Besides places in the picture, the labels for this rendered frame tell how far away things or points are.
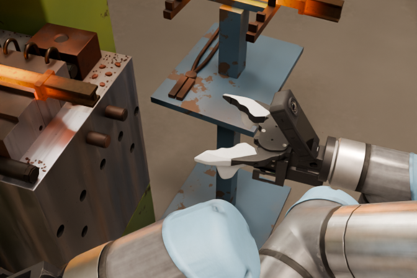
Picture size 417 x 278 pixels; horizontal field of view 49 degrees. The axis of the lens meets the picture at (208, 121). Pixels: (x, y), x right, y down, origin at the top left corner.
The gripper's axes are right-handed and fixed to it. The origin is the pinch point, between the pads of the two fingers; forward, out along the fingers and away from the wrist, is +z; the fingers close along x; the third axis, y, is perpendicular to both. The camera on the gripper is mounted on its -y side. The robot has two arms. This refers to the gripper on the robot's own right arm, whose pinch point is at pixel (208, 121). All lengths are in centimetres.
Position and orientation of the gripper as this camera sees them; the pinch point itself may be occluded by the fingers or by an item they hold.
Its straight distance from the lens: 74.4
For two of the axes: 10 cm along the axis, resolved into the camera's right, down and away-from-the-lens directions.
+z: -9.5, -2.2, 2.2
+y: 0.0, 7.1, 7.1
